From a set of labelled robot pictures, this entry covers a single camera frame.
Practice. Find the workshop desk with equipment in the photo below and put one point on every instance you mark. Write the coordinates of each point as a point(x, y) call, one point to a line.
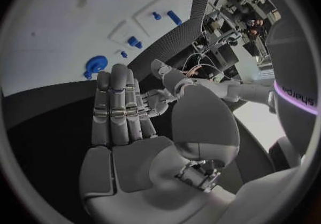
point(250, 1)

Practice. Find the white task board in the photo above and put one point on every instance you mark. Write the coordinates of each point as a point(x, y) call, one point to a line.
point(62, 37)

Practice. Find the blue gear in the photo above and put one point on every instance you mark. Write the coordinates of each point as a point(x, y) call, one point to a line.
point(96, 64)

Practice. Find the person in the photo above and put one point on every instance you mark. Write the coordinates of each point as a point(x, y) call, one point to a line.
point(255, 27)

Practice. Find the blue plug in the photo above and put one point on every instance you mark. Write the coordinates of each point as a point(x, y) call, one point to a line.
point(135, 42)

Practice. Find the long blue cylinder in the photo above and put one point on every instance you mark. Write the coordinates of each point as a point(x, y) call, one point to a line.
point(174, 17)

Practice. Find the small blue peg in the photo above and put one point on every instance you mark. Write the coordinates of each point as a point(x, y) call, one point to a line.
point(124, 54)

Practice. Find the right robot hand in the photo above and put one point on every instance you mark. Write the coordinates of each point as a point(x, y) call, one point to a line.
point(140, 167)

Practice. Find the black machine stand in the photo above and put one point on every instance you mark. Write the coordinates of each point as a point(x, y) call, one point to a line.
point(225, 57)

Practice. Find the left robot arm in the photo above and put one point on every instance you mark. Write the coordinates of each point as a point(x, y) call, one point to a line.
point(250, 91)

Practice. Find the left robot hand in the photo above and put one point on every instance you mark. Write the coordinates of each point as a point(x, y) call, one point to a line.
point(158, 103)

